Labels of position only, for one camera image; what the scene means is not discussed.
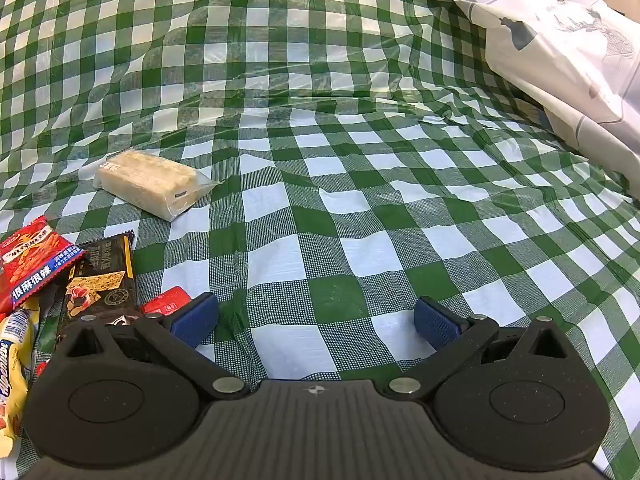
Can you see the dark brown wafer packet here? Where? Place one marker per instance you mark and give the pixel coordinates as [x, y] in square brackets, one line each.
[100, 280]

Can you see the white printed bedding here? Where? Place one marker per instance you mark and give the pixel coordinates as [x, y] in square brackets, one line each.
[575, 35]

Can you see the pale rice bar clear packet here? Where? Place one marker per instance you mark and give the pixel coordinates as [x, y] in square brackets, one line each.
[145, 180]

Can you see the yellow biscuit packet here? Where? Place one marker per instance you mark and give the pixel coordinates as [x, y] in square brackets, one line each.
[17, 360]

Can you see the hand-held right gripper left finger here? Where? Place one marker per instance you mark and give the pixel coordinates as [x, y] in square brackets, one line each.
[195, 320]

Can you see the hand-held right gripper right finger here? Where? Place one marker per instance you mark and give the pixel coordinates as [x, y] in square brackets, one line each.
[436, 322]

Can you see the green checked cloth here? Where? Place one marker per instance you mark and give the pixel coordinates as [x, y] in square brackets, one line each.
[320, 110]

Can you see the small plain red packet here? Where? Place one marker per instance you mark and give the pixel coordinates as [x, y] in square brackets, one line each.
[167, 302]

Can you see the red packet with blue label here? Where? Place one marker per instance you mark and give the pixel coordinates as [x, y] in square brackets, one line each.
[30, 260]

